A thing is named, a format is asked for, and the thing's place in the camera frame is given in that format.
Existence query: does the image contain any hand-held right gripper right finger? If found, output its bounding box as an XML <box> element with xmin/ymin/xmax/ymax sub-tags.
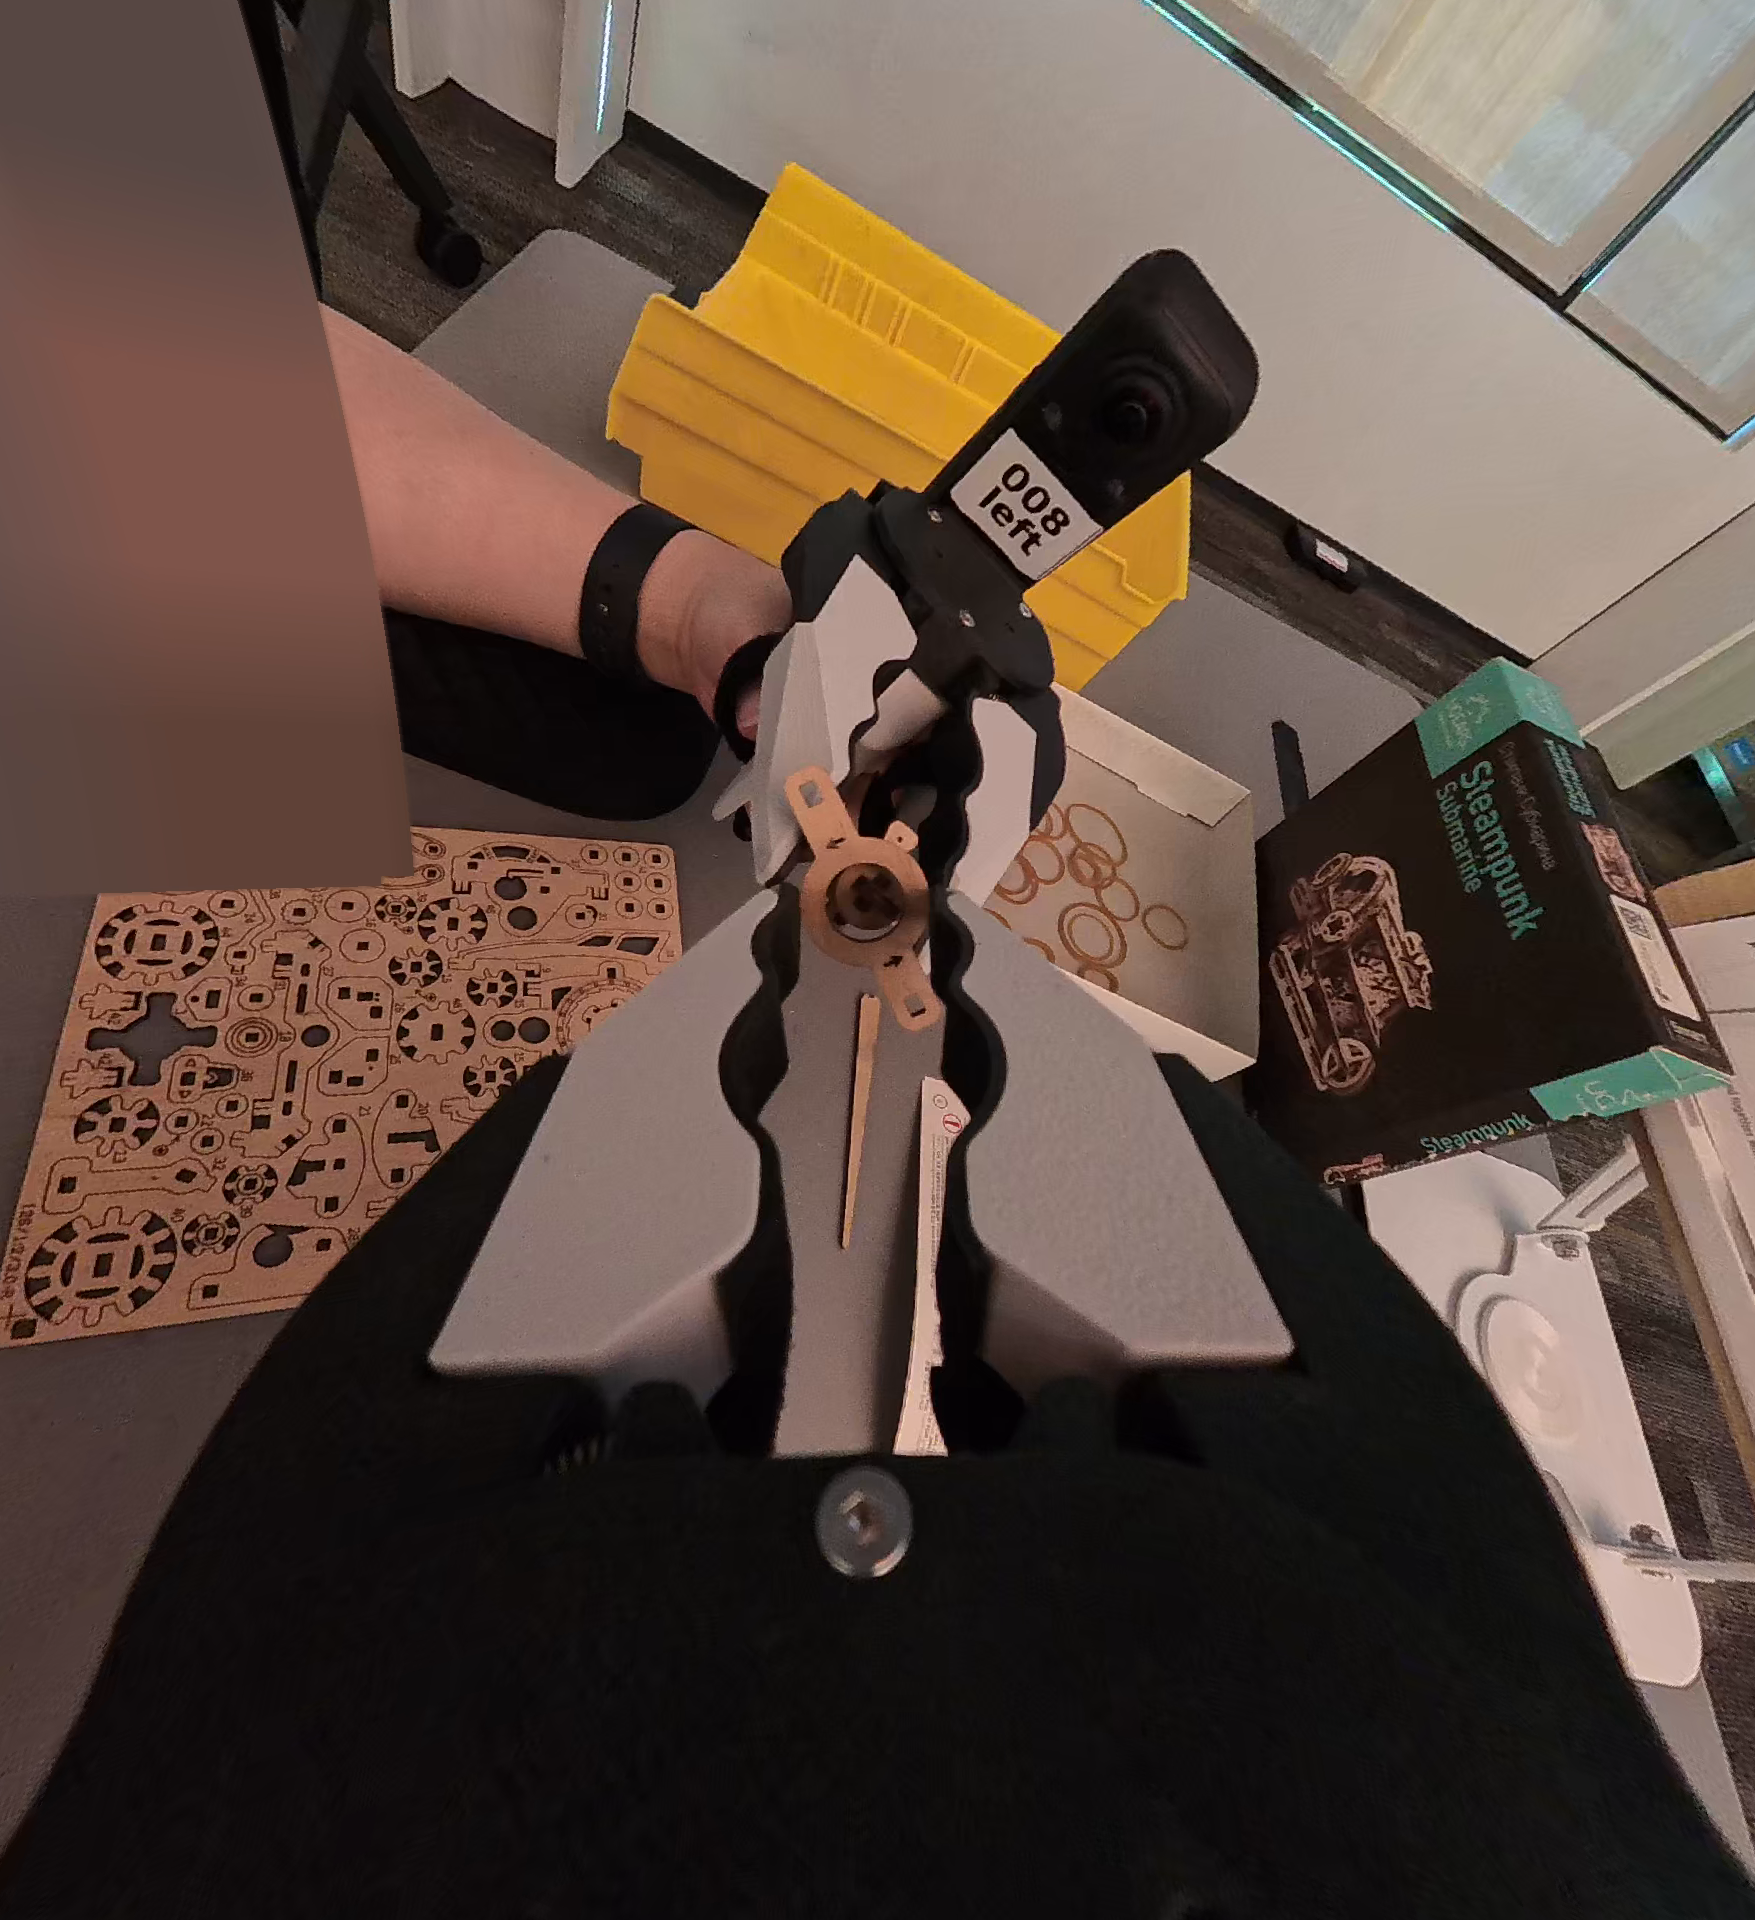
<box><xmin>934</xmin><ymin>886</ymin><xmax>1292</xmax><ymax>1374</ymax></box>

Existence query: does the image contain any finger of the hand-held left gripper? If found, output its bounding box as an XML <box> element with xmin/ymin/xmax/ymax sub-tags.
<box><xmin>934</xmin><ymin>689</ymin><xmax>1069</xmax><ymax>905</ymax></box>
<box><xmin>712</xmin><ymin>554</ymin><xmax>920</xmax><ymax>888</ymax></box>

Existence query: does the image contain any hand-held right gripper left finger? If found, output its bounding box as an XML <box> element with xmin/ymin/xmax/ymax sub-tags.
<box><xmin>427</xmin><ymin>886</ymin><xmax>788</xmax><ymax>1378</ymax></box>

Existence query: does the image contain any wooden flange ring part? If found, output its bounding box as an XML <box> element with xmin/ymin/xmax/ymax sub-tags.
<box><xmin>784</xmin><ymin>764</ymin><xmax>954</xmax><ymax>1037</ymax></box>

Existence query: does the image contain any small wooden axle part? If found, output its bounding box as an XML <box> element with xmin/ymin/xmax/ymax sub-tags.
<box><xmin>822</xmin><ymin>816</ymin><xmax>922</xmax><ymax>940</ymax></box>

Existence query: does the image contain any person's left forearm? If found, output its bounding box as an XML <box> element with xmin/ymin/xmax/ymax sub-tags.
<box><xmin>322</xmin><ymin>306</ymin><xmax>624</xmax><ymax>662</ymax></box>

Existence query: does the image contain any laser-cut wooden parts sheet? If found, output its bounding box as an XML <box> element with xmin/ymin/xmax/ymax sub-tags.
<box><xmin>0</xmin><ymin>828</ymin><xmax>688</xmax><ymax>1346</ymax></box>

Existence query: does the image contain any black model kit box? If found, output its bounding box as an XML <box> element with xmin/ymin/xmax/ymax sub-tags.
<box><xmin>1253</xmin><ymin>657</ymin><xmax>1736</xmax><ymax>1189</ymax></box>

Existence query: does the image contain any person's left hand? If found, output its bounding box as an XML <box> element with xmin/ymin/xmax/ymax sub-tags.
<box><xmin>674</xmin><ymin>536</ymin><xmax>805</xmax><ymax>753</ymax></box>

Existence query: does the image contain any pile of rubber bands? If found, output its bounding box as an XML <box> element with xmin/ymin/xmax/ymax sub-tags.
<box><xmin>988</xmin><ymin>802</ymin><xmax>1194</xmax><ymax>993</ymax></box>

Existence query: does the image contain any white box with rubber bands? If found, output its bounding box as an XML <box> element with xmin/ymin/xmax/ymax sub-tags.
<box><xmin>966</xmin><ymin>682</ymin><xmax>1256</xmax><ymax>1084</ymax></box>

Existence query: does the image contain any white paper strip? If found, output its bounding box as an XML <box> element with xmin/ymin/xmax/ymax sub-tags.
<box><xmin>892</xmin><ymin>1073</ymin><xmax>973</xmax><ymax>1455</ymax></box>

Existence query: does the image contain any black wrist band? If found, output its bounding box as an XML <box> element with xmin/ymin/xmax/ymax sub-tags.
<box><xmin>577</xmin><ymin>501</ymin><xmax>694</xmax><ymax>671</ymax></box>

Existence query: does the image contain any wooden toothpick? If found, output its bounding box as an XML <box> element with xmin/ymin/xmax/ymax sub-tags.
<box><xmin>839</xmin><ymin>989</ymin><xmax>886</xmax><ymax>1250</ymax></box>

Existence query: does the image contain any dark cloth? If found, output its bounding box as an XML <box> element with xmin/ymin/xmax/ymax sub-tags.
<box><xmin>380</xmin><ymin>607</ymin><xmax>713</xmax><ymax>825</ymax></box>

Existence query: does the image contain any yellow plastic bin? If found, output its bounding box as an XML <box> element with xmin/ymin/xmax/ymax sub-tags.
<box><xmin>607</xmin><ymin>161</ymin><xmax>1194</xmax><ymax>696</ymax></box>

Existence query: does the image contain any white stand base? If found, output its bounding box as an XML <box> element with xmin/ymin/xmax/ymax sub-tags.
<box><xmin>1363</xmin><ymin>1132</ymin><xmax>1706</xmax><ymax>1687</ymax></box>

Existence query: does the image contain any black chair base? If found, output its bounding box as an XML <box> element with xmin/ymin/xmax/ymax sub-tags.
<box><xmin>299</xmin><ymin>0</ymin><xmax>487</xmax><ymax>290</ymax></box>

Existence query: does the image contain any white post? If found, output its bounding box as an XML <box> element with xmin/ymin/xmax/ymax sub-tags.
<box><xmin>555</xmin><ymin>0</ymin><xmax>624</xmax><ymax>190</ymax></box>

